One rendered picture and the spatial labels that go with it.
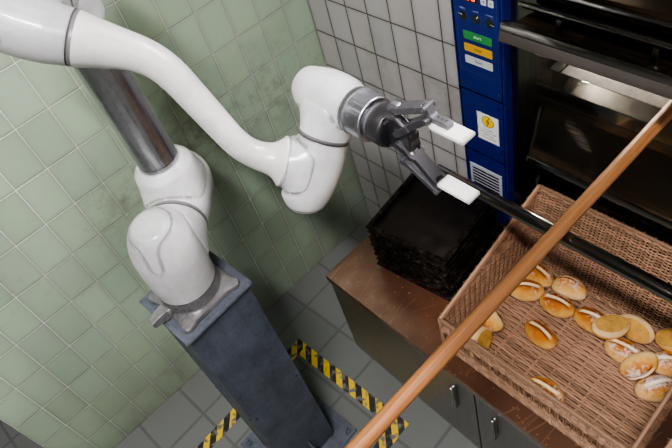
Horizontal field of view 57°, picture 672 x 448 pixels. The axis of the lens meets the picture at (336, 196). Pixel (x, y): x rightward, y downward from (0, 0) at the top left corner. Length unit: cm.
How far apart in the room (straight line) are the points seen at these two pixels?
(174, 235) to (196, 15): 78
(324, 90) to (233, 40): 94
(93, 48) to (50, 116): 74
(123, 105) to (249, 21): 77
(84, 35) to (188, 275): 61
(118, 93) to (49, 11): 30
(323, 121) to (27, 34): 51
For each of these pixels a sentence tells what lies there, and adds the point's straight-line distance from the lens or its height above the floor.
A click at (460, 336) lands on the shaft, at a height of 120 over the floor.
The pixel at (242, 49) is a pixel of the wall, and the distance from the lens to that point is 208.
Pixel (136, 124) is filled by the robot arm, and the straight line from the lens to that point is 144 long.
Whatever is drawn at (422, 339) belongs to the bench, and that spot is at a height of 58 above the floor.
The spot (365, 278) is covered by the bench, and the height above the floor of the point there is 58.
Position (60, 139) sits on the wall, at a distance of 189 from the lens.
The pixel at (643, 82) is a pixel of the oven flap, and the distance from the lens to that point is 128.
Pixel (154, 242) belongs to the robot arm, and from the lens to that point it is 141.
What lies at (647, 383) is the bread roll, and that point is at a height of 64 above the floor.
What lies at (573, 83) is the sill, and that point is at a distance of 164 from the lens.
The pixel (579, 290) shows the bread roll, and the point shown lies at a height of 64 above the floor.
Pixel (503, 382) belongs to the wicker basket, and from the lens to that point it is 175.
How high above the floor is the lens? 221
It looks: 46 degrees down
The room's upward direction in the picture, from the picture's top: 19 degrees counter-clockwise
